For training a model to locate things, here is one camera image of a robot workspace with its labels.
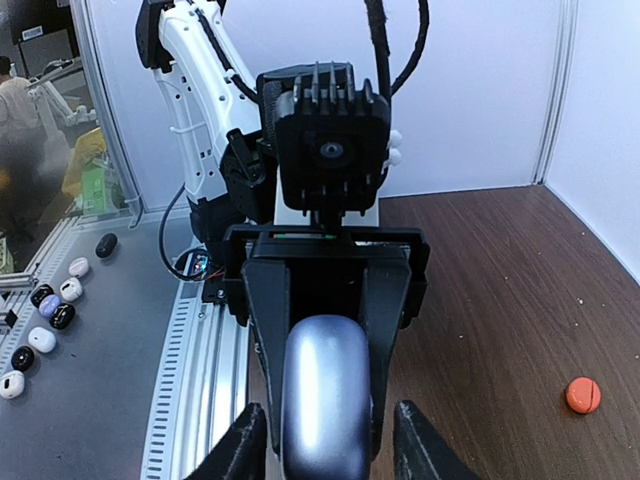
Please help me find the black earbud case far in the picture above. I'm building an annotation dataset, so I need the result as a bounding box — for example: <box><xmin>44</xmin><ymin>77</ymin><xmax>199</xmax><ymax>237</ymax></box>
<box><xmin>95</xmin><ymin>233</ymin><xmax>118</xmax><ymax>260</ymax></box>

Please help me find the black earbud case lower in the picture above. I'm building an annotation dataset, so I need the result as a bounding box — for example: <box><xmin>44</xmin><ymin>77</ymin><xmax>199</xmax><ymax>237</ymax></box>
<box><xmin>11</xmin><ymin>345</ymin><xmax>35</xmax><ymax>372</ymax></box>

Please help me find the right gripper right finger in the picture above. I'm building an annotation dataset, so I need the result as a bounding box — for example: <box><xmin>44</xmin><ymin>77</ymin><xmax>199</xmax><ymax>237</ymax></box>
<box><xmin>393</xmin><ymin>400</ymin><xmax>479</xmax><ymax>480</ymax></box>

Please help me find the front aluminium rail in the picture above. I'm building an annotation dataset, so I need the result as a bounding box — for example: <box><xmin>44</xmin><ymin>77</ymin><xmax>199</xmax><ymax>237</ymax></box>
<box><xmin>142</xmin><ymin>284</ymin><xmax>251</xmax><ymax>480</ymax></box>

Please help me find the black earbud case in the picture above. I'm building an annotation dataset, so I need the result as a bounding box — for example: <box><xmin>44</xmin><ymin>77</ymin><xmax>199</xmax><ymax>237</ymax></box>
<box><xmin>30</xmin><ymin>283</ymin><xmax>55</xmax><ymax>308</ymax></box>
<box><xmin>49</xmin><ymin>303</ymin><xmax>76</xmax><ymax>330</ymax></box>
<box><xmin>11</xmin><ymin>345</ymin><xmax>35</xmax><ymax>372</ymax></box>
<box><xmin>95</xmin><ymin>233</ymin><xmax>118</xmax><ymax>260</ymax></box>

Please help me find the grey oval puck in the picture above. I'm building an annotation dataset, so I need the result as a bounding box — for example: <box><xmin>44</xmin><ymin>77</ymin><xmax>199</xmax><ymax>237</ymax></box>
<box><xmin>280</xmin><ymin>315</ymin><xmax>372</xmax><ymax>479</ymax></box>

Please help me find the person in background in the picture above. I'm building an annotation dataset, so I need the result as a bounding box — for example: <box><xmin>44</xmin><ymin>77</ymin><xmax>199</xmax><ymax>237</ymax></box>
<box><xmin>1</xmin><ymin>56</ymin><xmax>63</xmax><ymax>237</ymax></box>

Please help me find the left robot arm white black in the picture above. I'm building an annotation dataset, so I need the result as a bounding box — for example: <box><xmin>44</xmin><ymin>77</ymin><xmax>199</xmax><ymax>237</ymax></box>
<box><xmin>135</xmin><ymin>1</ymin><xmax>430</xmax><ymax>453</ymax></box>

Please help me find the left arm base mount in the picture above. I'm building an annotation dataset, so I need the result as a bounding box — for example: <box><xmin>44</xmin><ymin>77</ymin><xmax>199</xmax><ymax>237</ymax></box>
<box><xmin>174</xmin><ymin>248</ymin><xmax>227</xmax><ymax>305</ymax></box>

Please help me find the black earbud case left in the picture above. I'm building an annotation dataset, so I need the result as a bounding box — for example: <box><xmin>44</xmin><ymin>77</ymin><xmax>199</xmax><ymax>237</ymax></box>
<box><xmin>30</xmin><ymin>283</ymin><xmax>55</xmax><ymax>308</ymax></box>

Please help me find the white earbud case upper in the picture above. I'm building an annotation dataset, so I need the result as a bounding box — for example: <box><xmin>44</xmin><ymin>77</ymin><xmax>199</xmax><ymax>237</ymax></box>
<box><xmin>60</xmin><ymin>277</ymin><xmax>84</xmax><ymax>303</ymax></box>

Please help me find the black earbud case middle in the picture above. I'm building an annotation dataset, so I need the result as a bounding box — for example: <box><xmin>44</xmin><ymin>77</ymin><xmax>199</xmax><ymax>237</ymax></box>
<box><xmin>49</xmin><ymin>303</ymin><xmax>76</xmax><ymax>330</ymax></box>

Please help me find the pale pink earbud case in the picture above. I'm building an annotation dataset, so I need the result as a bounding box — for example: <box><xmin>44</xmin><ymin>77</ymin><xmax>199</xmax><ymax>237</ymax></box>
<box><xmin>68</xmin><ymin>257</ymin><xmax>90</xmax><ymax>278</ymax></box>

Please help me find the left aluminium frame post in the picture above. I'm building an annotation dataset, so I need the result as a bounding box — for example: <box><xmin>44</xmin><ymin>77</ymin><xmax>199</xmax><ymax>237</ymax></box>
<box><xmin>532</xmin><ymin>0</ymin><xmax>580</xmax><ymax>185</ymax></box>

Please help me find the white earbud case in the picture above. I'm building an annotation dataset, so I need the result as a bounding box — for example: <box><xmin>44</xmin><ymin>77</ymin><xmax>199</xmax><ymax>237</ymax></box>
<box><xmin>27</xmin><ymin>326</ymin><xmax>57</xmax><ymax>354</ymax></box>
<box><xmin>60</xmin><ymin>277</ymin><xmax>84</xmax><ymax>303</ymax></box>

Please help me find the white earbud case lowest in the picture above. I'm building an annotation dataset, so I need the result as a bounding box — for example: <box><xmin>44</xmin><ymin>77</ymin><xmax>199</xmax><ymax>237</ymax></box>
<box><xmin>0</xmin><ymin>370</ymin><xmax>25</xmax><ymax>400</ymax></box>

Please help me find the lavender earbud case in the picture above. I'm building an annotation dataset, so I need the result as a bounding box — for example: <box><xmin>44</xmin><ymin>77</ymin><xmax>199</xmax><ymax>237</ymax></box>
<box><xmin>38</xmin><ymin>294</ymin><xmax>61</xmax><ymax>319</ymax></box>

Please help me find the red earbud charging case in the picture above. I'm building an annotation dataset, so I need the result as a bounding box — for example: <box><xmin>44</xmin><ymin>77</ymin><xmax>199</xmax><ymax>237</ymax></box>
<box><xmin>565</xmin><ymin>377</ymin><xmax>602</xmax><ymax>415</ymax></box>

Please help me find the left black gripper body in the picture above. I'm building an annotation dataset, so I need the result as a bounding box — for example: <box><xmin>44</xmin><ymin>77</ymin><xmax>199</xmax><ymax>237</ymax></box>
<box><xmin>223</xmin><ymin>225</ymin><xmax>430</xmax><ymax>328</ymax></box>

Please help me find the white earbud case middle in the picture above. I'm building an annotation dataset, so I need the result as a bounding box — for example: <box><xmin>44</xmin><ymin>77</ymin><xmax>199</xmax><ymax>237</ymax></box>
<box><xmin>27</xmin><ymin>326</ymin><xmax>57</xmax><ymax>354</ymax></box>

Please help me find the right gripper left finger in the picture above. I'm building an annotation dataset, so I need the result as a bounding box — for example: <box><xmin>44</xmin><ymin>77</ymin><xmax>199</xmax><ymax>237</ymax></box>
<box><xmin>186</xmin><ymin>403</ymin><xmax>267</xmax><ymax>480</ymax></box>

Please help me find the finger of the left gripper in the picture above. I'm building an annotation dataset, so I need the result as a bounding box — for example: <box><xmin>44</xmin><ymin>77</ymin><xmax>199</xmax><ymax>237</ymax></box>
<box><xmin>242</xmin><ymin>260</ymin><xmax>290</xmax><ymax>448</ymax></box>
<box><xmin>359</xmin><ymin>259</ymin><xmax>411</xmax><ymax>445</ymax></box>

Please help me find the left black camera cable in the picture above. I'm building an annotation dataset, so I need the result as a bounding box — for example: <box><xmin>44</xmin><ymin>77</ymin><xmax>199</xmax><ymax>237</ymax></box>
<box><xmin>362</xmin><ymin>0</ymin><xmax>431</xmax><ymax>99</ymax></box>

